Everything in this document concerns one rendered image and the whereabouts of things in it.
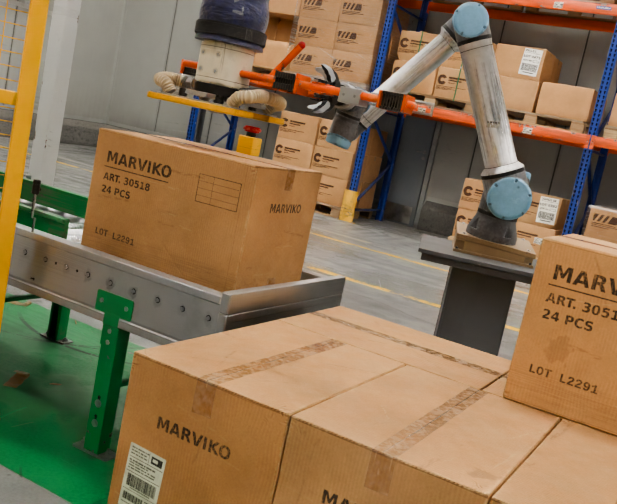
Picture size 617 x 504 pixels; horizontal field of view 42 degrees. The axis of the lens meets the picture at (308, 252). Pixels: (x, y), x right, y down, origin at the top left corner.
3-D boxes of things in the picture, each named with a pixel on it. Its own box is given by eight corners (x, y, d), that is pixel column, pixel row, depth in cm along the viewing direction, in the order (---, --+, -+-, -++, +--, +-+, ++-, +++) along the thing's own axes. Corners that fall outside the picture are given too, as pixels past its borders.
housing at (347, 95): (336, 101, 231) (339, 85, 230) (346, 103, 237) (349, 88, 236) (358, 105, 228) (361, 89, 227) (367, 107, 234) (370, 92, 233)
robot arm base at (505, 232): (469, 227, 311) (477, 202, 308) (517, 241, 305) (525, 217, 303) (461, 232, 293) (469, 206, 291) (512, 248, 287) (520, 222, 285)
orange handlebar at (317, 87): (151, 62, 262) (153, 51, 261) (205, 76, 289) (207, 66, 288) (410, 111, 221) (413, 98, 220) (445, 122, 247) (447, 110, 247)
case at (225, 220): (79, 250, 256) (99, 127, 250) (157, 246, 292) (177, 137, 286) (232, 302, 230) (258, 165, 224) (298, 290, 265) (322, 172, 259)
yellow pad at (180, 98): (146, 96, 249) (148, 80, 249) (166, 100, 258) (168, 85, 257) (235, 115, 234) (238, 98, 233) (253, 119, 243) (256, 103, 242)
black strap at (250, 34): (179, 28, 246) (181, 15, 245) (221, 42, 267) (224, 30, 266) (239, 38, 236) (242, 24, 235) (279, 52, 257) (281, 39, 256)
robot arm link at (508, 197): (532, 210, 285) (488, -1, 275) (537, 217, 268) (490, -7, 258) (489, 219, 288) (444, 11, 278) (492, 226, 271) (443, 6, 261)
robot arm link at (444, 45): (471, 2, 286) (329, 125, 303) (472, -3, 274) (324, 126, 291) (492, 27, 287) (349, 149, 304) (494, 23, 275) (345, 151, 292)
